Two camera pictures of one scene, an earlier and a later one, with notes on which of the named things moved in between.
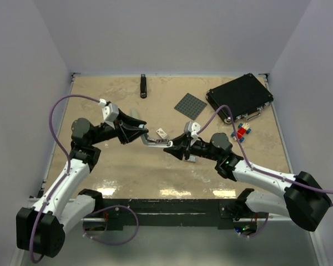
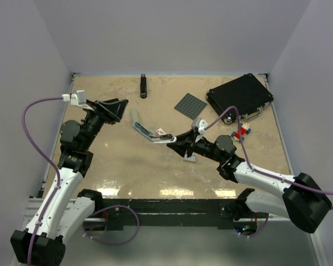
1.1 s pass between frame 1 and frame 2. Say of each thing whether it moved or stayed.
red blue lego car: stayed
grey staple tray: stayed
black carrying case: stayed
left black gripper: moved
